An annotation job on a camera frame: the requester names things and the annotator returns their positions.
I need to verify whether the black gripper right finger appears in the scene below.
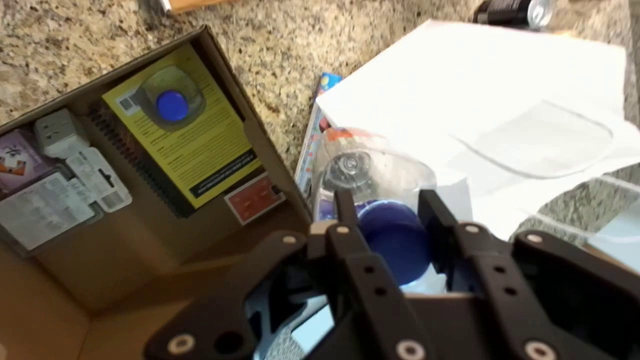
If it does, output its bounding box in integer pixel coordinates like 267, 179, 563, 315
418, 187, 640, 360

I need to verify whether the white paper bag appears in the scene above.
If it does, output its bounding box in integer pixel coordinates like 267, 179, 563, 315
317, 17, 640, 241

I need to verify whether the brown shallow cardboard tray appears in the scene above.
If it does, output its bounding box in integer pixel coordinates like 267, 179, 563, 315
158, 0, 232, 15

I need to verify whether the white cardboard box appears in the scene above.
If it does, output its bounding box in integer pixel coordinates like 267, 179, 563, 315
0, 24, 317, 360

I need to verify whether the yellow book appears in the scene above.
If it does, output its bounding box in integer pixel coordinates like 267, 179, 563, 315
100, 42, 267, 211

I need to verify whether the purple printed package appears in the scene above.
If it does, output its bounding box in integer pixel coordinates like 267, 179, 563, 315
0, 127, 57, 200

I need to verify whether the blue white flat package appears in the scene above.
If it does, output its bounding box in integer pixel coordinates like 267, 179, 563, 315
292, 69, 347, 221

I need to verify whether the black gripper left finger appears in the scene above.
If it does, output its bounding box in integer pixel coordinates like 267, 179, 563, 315
142, 187, 437, 360

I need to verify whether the white card package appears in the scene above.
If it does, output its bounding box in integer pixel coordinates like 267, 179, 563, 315
32, 108, 135, 216

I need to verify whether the red card box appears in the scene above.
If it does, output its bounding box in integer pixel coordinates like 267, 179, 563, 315
224, 169, 288, 225

